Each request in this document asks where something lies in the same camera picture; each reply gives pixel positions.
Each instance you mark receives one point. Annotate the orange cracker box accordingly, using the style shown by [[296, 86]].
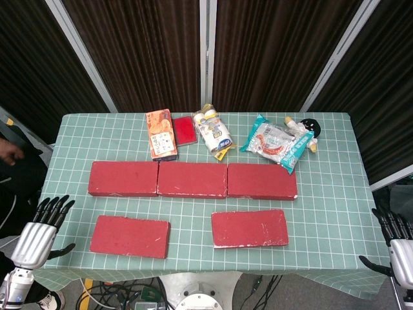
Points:
[[161, 135]]

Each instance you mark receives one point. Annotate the white yellow snack bag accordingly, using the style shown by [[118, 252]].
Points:
[[214, 132]]

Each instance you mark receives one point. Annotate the green circuit board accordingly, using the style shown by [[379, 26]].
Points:
[[150, 293]]

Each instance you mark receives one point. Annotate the green checked tablecloth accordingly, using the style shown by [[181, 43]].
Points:
[[193, 232]]

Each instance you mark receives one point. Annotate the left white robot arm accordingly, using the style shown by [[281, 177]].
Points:
[[16, 287]]

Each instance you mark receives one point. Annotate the red foam brick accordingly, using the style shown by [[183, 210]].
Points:
[[122, 177], [261, 181], [192, 179], [250, 227], [129, 237]]

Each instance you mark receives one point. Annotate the red stamp pad case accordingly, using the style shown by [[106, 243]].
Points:
[[185, 130]]

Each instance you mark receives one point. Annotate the black haired plush doll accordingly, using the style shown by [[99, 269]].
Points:
[[309, 126]]

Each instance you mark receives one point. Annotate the dark partition screen grey frame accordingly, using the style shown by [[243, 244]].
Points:
[[32, 48], [274, 48], [387, 80], [145, 48]]

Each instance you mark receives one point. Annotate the teal snack bag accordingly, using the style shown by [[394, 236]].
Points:
[[274, 142]]

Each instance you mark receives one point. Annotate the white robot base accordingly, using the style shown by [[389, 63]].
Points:
[[200, 290]]

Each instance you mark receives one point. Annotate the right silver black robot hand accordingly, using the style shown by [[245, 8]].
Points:
[[401, 258]]

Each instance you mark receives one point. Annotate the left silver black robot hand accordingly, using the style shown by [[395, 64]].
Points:
[[30, 245]]

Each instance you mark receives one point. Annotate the grey panel with yellow sticker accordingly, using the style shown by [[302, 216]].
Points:
[[6, 116]]

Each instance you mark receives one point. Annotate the white black sneaker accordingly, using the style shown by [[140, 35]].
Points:
[[51, 302]]

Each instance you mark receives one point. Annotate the person in black clothes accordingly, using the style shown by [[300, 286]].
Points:
[[16, 181]]

